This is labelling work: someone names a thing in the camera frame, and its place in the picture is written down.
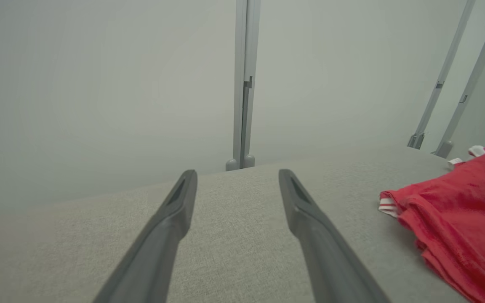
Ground red jersey with white sleeves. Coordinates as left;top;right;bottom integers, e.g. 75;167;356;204
378;136;485;303

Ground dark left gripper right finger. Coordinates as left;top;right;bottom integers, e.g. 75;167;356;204
278;168;390;303

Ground grey partition post round feet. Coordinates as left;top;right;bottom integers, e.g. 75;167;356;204
225;0;262;172

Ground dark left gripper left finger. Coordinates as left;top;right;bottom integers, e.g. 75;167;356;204
93;169;198;303

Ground grey slanted partition post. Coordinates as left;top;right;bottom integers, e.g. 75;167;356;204
432;0;485;159
407;0;477;150

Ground red shorts with white trim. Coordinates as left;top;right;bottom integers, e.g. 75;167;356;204
447;145;485;170

